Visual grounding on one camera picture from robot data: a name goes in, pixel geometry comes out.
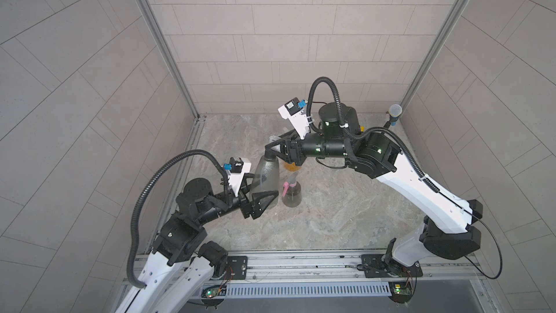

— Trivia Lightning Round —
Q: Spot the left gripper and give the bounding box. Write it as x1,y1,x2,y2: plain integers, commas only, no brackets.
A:
195,173,277,225

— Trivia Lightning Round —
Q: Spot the black white spray nozzle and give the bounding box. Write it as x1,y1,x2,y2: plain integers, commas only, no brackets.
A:
264,135,282,161

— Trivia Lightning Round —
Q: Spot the orange plastic bottle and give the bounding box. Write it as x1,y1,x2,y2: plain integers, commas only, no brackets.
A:
283,162,301,172

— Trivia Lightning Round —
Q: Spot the pink grey spray nozzle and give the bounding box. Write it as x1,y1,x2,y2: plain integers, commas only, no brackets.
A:
282,171,301,197

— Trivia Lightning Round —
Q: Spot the dark grey bottle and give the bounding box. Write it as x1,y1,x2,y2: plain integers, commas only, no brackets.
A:
282,182,303,208

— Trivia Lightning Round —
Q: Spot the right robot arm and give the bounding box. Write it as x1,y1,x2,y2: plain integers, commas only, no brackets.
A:
265,99,483,273

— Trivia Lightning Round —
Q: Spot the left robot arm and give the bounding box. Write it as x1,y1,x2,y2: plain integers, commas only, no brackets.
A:
117,173,279,312

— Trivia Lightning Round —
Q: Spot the microphone on black stand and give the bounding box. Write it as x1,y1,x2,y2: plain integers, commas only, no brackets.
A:
384,104,403,129

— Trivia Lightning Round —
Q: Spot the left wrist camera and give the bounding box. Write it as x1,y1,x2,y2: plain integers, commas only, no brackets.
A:
223,157,252,197

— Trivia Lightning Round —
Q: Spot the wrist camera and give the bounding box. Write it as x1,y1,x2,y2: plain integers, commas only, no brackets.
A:
223,157,252,197
278,97,310,140

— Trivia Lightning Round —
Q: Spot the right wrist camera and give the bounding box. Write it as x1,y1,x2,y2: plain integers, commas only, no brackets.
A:
278,97,310,140

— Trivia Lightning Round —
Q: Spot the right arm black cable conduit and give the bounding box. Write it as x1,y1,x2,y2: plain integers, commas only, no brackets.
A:
306,76,442,194

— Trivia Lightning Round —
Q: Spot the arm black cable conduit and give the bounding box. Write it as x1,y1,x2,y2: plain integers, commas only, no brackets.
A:
126,149,230,290
306,76,442,194

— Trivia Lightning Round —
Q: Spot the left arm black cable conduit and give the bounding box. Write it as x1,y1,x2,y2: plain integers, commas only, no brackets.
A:
126,149,230,290

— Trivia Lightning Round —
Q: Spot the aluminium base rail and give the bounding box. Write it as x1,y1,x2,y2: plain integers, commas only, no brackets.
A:
125,249,479,301

